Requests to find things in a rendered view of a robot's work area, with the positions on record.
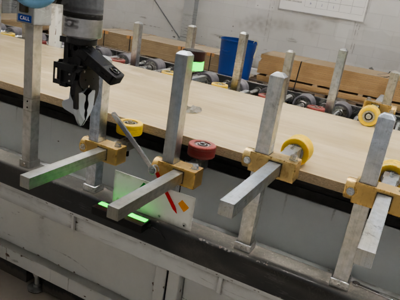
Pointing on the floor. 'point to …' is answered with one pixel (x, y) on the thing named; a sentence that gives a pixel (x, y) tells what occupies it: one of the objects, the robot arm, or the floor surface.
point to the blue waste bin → (230, 51)
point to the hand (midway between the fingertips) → (83, 121)
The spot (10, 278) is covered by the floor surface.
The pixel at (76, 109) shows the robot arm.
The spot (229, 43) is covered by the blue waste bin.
